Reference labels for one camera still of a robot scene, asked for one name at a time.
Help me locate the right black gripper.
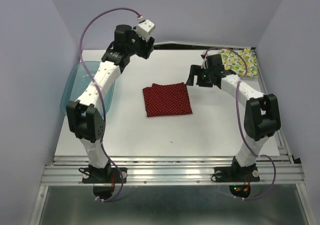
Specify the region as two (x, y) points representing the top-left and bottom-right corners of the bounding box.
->
(184, 64), (213, 87)

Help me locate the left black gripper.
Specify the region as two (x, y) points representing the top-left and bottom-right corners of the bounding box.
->
(126, 26), (155, 60)

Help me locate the red polka dot skirt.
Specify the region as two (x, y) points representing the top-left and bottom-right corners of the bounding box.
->
(142, 82), (193, 118)

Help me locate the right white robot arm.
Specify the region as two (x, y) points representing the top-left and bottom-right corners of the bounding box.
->
(186, 54), (281, 183)

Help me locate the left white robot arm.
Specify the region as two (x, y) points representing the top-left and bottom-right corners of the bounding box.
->
(66, 20), (155, 182)

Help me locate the lemon print folded skirt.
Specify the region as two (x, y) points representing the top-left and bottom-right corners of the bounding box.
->
(218, 48), (258, 78)

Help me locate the teal plastic bin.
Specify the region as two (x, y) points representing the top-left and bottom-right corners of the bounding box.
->
(60, 61), (115, 115)

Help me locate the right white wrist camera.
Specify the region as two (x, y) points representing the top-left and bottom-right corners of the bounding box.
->
(200, 51), (208, 69)

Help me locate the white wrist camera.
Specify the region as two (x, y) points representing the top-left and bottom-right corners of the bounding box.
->
(134, 15), (156, 41)
(200, 51), (208, 69)

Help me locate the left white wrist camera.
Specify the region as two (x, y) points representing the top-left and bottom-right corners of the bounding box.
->
(134, 15), (156, 41)

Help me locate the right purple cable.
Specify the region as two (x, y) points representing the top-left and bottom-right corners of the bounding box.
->
(203, 47), (278, 201)

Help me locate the purple cable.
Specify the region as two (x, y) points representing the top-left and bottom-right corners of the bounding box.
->
(79, 7), (142, 203)
(203, 47), (278, 201)

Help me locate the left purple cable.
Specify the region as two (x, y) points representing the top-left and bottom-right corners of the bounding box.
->
(79, 7), (142, 203)

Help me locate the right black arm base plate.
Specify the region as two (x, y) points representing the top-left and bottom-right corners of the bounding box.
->
(211, 166), (260, 184)

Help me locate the aluminium rail frame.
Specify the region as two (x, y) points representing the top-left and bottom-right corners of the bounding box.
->
(29, 46), (316, 225)

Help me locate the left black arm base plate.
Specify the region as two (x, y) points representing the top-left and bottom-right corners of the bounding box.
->
(78, 166), (127, 184)

